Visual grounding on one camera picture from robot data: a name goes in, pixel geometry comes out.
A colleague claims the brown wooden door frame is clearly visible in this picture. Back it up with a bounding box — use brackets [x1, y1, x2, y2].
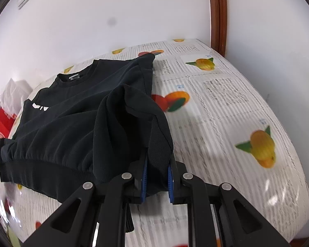
[207, 0, 227, 57]

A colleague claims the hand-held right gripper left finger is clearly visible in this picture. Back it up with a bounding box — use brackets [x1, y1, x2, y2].
[21, 157, 148, 247]

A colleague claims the fruit print tablecloth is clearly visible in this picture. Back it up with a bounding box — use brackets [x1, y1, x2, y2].
[0, 38, 309, 247]

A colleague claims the black sweatshirt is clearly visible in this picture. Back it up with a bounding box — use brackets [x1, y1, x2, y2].
[0, 53, 174, 233]

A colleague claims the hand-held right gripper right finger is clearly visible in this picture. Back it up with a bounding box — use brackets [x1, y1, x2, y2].
[167, 160, 291, 247]

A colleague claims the brown wooden baseboard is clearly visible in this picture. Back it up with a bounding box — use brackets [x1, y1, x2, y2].
[290, 238, 308, 247]

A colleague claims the red paper bag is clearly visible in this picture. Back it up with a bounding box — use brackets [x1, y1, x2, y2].
[0, 108, 17, 138]

